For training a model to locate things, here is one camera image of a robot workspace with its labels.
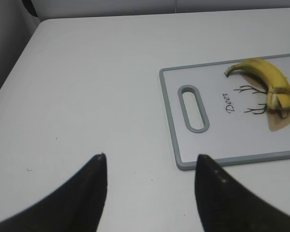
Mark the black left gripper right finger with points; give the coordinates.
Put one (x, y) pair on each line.
(224, 205)

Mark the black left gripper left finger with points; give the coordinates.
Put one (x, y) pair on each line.
(76, 206)

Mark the cut banana end piece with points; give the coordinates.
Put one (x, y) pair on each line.
(279, 102)

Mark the yellow banana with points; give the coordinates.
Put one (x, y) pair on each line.
(274, 79)

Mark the white grey-rimmed cutting board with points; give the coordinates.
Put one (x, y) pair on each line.
(222, 116)

